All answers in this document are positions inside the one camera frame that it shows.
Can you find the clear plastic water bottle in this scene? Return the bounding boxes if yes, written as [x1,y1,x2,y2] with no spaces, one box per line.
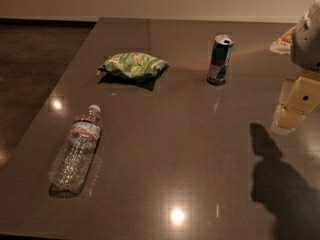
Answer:
[48,105,102,198]

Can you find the green chips bag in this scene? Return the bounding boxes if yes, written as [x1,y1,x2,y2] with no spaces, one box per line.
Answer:
[97,52,169,82]

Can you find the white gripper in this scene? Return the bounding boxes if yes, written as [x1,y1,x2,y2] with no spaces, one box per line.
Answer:
[271,0,320,135]

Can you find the blue silver redbull can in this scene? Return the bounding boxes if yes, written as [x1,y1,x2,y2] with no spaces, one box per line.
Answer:
[207,34,234,85]

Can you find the tan snack packet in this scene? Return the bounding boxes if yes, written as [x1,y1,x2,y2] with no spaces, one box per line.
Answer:
[270,27,295,55]

